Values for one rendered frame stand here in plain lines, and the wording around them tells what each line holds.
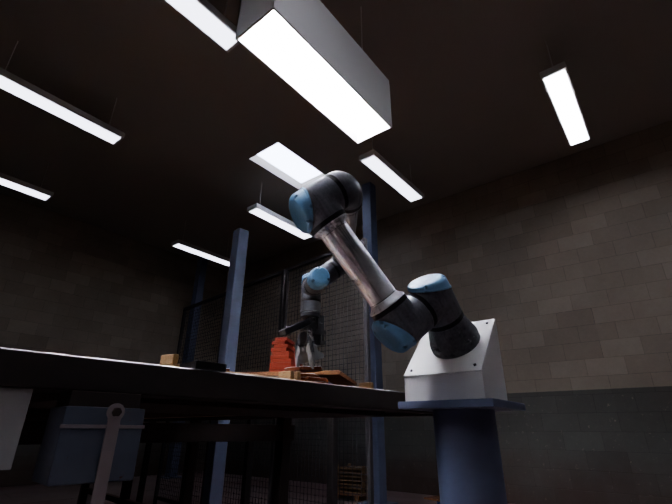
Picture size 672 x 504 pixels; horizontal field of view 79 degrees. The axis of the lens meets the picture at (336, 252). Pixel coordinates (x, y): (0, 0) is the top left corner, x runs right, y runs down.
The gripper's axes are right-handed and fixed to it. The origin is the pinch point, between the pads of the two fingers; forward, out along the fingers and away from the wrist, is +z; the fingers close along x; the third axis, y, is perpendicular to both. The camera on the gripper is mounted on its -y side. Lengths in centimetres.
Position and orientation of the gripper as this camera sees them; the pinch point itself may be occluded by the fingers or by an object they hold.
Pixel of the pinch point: (303, 368)
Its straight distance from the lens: 150.7
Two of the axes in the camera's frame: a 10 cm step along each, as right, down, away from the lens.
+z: -0.1, 9.2, -4.0
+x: -5.4, 3.3, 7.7
